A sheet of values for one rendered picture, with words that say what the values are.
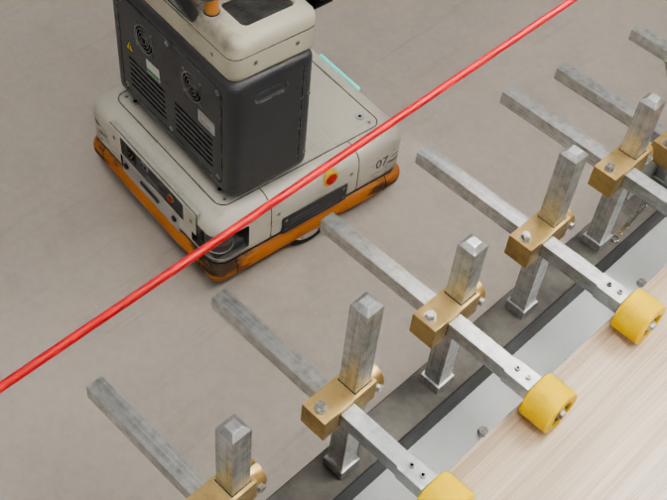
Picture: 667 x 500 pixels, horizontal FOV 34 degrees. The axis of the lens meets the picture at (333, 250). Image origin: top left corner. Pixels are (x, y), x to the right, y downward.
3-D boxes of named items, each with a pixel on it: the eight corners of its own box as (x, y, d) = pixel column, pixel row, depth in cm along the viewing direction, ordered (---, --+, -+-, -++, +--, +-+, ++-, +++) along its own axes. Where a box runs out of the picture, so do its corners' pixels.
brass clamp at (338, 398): (297, 418, 168) (299, 401, 164) (357, 368, 175) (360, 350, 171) (325, 443, 166) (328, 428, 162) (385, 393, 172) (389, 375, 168)
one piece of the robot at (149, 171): (195, 237, 284) (194, 216, 277) (109, 144, 303) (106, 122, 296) (201, 233, 285) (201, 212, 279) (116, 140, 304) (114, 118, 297)
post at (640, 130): (574, 264, 231) (640, 96, 194) (584, 255, 233) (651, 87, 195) (587, 274, 229) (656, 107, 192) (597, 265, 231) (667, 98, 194)
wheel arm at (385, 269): (318, 232, 191) (320, 218, 188) (333, 221, 193) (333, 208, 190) (541, 415, 171) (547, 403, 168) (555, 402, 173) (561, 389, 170)
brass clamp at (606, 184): (584, 182, 205) (591, 164, 201) (625, 148, 211) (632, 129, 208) (610, 200, 202) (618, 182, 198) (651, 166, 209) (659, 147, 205)
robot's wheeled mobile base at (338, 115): (215, 294, 292) (214, 234, 273) (89, 154, 321) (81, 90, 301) (402, 187, 322) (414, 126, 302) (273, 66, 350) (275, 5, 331)
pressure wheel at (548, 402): (536, 378, 167) (557, 367, 174) (510, 417, 170) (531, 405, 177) (567, 402, 165) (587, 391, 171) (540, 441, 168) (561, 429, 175)
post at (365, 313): (326, 464, 189) (349, 300, 152) (339, 452, 190) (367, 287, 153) (340, 478, 187) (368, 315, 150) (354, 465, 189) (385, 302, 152)
